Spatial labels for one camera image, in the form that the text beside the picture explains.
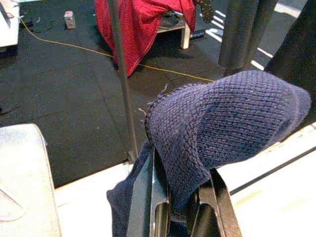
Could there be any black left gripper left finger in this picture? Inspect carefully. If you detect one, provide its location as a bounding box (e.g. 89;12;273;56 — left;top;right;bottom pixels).
127;148;173;237

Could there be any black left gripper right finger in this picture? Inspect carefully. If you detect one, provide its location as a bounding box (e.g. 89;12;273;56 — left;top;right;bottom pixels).
190;167;244;237

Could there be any navy blue garment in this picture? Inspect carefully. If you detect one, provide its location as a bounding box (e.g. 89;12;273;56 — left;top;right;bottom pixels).
106;70;312;237

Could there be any grey upholstered ottoman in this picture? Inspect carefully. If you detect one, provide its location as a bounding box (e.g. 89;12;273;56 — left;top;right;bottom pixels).
0;123;62;237

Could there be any white low table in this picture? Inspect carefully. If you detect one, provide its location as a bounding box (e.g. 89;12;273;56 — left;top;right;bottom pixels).
157;17;192;49

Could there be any red cloth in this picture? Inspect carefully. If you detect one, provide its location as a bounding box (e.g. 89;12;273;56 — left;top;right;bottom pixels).
94;0;197;78

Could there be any black garment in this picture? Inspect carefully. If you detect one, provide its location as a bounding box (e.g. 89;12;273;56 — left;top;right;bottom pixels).
265;0;316;129

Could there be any black metal clothes rack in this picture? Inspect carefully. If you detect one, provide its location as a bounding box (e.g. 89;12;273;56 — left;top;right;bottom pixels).
108;0;316;196

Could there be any small grey box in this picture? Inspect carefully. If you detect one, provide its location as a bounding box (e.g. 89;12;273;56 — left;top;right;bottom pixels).
63;10;76;30

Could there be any white cabinet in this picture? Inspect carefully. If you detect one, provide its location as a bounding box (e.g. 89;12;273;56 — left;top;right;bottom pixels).
0;0;20;49

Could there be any yellow floor cable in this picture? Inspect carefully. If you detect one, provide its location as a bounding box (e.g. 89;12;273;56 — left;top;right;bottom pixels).
19;18;214;83

